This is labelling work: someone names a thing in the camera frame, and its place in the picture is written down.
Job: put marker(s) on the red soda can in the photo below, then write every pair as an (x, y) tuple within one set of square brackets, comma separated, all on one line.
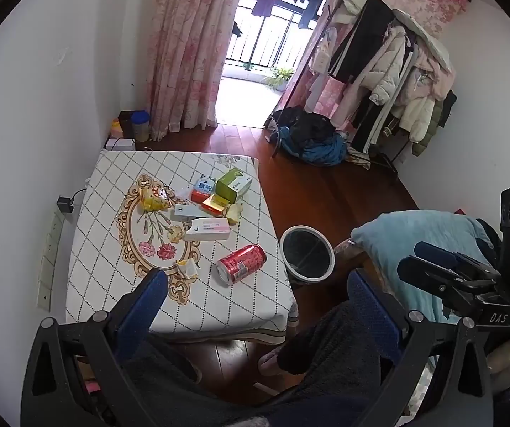
[(241, 263)]

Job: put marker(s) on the yellow bottle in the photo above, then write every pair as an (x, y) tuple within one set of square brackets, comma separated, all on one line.
[(116, 129)]

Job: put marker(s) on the black striped track pants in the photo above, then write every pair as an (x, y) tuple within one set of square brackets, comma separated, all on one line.
[(361, 40)]

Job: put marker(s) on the green potted plant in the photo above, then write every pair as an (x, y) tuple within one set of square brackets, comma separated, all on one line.
[(279, 78)]

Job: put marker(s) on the cream fleece coat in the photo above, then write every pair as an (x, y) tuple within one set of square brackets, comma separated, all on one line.
[(417, 118)]

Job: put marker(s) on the white printed carton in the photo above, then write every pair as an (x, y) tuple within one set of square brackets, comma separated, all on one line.
[(186, 212)]

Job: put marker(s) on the jar with blue lid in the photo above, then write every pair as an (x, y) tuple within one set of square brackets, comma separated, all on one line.
[(140, 126)]

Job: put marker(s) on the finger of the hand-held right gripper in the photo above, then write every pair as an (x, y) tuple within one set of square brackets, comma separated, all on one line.
[(437, 253), (424, 273)]

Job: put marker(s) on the pale pink jacket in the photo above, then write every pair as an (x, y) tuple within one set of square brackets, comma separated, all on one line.
[(432, 80)]

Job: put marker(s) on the black balcony railing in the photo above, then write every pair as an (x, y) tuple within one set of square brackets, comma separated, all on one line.
[(259, 35)]

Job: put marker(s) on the black garment heap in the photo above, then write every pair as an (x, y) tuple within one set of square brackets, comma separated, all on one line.
[(308, 124)]

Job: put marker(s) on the blue clothing pile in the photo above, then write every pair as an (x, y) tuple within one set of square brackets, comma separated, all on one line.
[(321, 151)]

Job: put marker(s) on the beige patterned floor cloth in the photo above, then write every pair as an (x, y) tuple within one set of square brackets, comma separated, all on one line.
[(359, 158)]

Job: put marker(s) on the blue red white box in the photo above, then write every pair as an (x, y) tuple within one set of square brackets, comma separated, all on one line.
[(202, 189)]

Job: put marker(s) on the person's dark fuzzy trousers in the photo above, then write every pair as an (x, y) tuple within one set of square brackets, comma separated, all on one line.
[(326, 356)]

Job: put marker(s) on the yellow snack bag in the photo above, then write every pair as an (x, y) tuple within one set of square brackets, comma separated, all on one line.
[(152, 200)]

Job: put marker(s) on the small yellow white wrapper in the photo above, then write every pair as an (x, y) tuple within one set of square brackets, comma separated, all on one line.
[(186, 268)]

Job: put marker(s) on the white diamond floral tablecloth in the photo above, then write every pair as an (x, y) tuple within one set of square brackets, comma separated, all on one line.
[(103, 213)]

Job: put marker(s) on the pale yellow crumpled wrapper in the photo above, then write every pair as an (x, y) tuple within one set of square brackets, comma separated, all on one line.
[(233, 214)]

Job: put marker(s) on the black power adapter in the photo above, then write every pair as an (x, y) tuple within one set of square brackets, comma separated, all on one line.
[(64, 204)]

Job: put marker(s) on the white flat box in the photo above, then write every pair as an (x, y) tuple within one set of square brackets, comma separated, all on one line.
[(119, 144)]

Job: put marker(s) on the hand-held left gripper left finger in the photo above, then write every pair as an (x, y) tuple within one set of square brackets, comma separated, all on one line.
[(148, 293)]

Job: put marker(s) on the white pink long box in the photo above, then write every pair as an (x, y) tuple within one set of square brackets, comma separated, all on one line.
[(208, 229)]

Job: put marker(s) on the yellow cigarette box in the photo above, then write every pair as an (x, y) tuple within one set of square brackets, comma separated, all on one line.
[(214, 205)]

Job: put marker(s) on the light blue pillow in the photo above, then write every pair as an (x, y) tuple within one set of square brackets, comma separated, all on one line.
[(392, 235)]

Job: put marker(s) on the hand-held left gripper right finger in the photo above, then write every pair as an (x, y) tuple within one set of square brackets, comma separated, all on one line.
[(366, 298)]

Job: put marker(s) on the white bin with black liner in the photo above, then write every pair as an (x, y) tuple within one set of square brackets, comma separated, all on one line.
[(306, 253)]

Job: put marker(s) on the olive green coat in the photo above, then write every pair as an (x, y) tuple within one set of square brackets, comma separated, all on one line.
[(432, 135)]

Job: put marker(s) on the white puffer jacket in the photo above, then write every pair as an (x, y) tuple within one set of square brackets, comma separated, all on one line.
[(388, 66)]

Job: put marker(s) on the grey slipper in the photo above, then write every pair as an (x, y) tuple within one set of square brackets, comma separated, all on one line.
[(272, 360)]

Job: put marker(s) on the green carton box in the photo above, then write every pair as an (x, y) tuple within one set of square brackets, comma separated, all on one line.
[(232, 182)]

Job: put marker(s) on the black metal clothes rack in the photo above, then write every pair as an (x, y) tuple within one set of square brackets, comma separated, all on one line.
[(281, 129)]

